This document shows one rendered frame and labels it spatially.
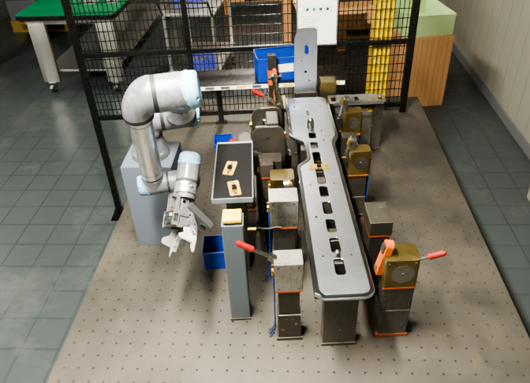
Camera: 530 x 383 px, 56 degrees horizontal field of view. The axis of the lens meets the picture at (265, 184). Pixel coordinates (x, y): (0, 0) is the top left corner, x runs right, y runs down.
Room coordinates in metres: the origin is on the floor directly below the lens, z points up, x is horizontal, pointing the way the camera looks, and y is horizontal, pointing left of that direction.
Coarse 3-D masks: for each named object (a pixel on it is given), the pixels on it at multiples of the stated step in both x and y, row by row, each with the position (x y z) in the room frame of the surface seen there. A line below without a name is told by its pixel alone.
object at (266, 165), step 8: (264, 160) 1.65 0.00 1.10; (272, 160) 1.64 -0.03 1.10; (264, 168) 1.61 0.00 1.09; (272, 168) 1.61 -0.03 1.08; (264, 176) 1.61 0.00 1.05; (264, 184) 1.62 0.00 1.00; (264, 192) 1.62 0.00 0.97; (264, 200) 1.62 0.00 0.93; (264, 208) 1.62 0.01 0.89; (264, 216) 1.62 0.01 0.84; (264, 224) 1.62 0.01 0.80; (272, 232) 1.62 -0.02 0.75; (264, 240) 1.62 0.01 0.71
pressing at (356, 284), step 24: (288, 120) 2.14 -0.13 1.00; (336, 168) 1.72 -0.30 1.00; (312, 192) 1.56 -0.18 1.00; (336, 192) 1.55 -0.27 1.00; (312, 216) 1.41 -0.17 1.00; (336, 216) 1.41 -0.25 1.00; (312, 240) 1.28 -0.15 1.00; (360, 240) 1.27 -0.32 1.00; (312, 264) 1.16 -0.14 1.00; (360, 264) 1.16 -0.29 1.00; (336, 288) 1.06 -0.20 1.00; (360, 288) 1.05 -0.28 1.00
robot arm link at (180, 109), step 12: (180, 72) 1.43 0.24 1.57; (192, 72) 1.43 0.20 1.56; (156, 84) 1.37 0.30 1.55; (168, 84) 1.38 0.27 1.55; (180, 84) 1.38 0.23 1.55; (192, 84) 1.38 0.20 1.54; (156, 96) 1.35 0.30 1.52; (168, 96) 1.36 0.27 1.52; (180, 96) 1.36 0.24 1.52; (192, 96) 1.37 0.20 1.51; (156, 108) 1.35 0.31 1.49; (168, 108) 1.36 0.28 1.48; (180, 108) 1.38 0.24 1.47; (192, 108) 1.39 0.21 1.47; (168, 120) 1.67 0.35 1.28; (180, 120) 1.65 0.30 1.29; (192, 120) 1.71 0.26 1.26
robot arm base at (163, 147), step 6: (156, 138) 1.69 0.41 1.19; (162, 138) 1.73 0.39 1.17; (132, 144) 1.71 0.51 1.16; (162, 144) 1.71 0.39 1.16; (168, 144) 1.75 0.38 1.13; (132, 150) 1.70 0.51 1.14; (162, 150) 1.69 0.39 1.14; (168, 150) 1.72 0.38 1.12; (132, 156) 1.69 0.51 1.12; (162, 156) 1.68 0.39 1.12
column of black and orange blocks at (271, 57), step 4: (268, 56) 2.49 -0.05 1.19; (272, 56) 2.49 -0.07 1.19; (268, 60) 2.49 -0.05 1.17; (272, 60) 2.49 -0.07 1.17; (268, 64) 2.49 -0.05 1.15; (272, 64) 2.49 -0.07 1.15; (268, 68) 2.49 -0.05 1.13; (272, 68) 2.49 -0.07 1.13; (276, 68) 2.52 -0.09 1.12; (268, 72) 2.48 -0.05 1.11; (272, 72) 2.48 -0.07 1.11; (276, 72) 2.48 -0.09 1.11; (268, 76) 2.48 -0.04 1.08; (268, 80) 2.48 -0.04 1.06; (268, 84) 2.48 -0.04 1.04; (272, 84) 2.48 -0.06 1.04; (272, 88) 2.49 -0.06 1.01; (272, 92) 2.48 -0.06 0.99; (272, 96) 2.49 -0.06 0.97
